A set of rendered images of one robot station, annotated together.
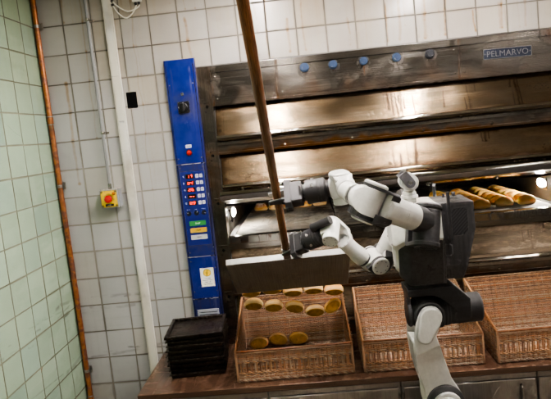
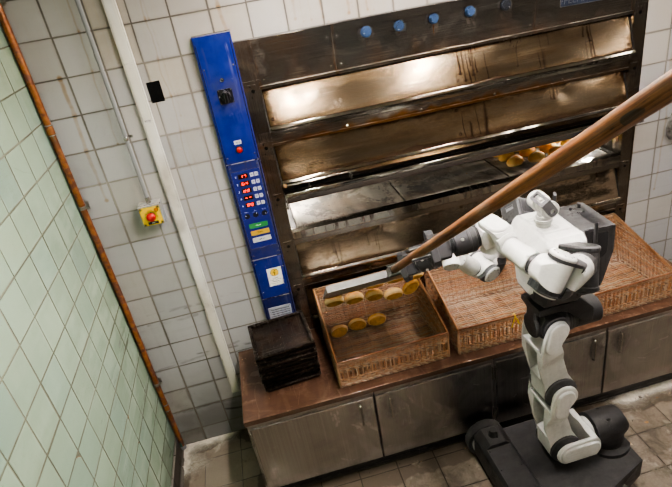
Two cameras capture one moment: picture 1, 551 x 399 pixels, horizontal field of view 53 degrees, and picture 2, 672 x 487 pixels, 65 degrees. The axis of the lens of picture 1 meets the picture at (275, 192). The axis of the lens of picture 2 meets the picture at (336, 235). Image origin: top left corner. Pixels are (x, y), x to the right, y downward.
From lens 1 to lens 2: 103 cm
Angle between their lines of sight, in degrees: 24
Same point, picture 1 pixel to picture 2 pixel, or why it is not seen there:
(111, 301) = (171, 316)
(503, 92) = (577, 43)
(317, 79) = (381, 44)
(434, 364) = (555, 366)
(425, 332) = (554, 345)
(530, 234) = (584, 185)
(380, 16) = not seen: outside the picture
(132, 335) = (199, 342)
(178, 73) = (213, 53)
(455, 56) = (531, 5)
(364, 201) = (554, 279)
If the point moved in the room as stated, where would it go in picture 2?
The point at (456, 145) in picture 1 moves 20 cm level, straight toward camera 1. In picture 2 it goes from (525, 106) to (537, 117)
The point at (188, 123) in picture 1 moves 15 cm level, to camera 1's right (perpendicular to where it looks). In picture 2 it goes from (233, 115) to (267, 107)
